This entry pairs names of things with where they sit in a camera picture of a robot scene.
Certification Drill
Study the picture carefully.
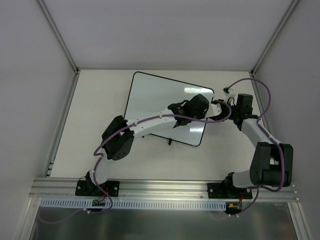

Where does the white slotted cable duct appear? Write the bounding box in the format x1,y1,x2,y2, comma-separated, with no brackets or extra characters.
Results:
39,197,227,212

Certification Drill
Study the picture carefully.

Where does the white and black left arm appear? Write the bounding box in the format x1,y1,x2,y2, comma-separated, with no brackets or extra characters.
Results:
93,94,209,161

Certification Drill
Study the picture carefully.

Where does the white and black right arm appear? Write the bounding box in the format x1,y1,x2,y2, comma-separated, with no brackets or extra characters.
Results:
211,93,294,198

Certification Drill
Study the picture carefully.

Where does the right aluminium frame post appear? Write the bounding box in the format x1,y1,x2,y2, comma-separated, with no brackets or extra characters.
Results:
250,0,301,77

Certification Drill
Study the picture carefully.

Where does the aluminium frame post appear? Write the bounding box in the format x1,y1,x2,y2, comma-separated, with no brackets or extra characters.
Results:
250,0,301,77
35,0,79,74

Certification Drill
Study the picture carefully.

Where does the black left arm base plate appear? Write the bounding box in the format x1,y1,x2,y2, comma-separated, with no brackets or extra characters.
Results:
75,179,120,197

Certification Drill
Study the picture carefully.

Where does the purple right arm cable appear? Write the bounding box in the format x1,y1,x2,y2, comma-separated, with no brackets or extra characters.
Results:
227,77,287,192

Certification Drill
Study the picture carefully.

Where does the left aluminium frame post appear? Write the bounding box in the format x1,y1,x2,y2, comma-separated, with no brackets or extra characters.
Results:
35,0,79,74

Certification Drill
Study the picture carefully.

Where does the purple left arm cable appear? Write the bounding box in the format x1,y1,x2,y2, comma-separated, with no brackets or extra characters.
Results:
92,101,232,195

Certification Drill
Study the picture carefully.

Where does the aluminium mounting rail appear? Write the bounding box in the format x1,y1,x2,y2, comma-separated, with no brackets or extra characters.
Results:
29,177,300,203

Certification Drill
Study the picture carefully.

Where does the white whiteboard with black frame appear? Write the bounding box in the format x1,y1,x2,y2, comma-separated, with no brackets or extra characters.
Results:
124,71,215,147

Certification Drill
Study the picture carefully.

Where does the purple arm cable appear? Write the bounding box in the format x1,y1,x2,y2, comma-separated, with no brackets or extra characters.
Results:
92,101,232,195
227,77,287,192

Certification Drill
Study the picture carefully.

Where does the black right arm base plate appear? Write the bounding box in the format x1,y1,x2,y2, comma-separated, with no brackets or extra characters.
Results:
207,182,253,200

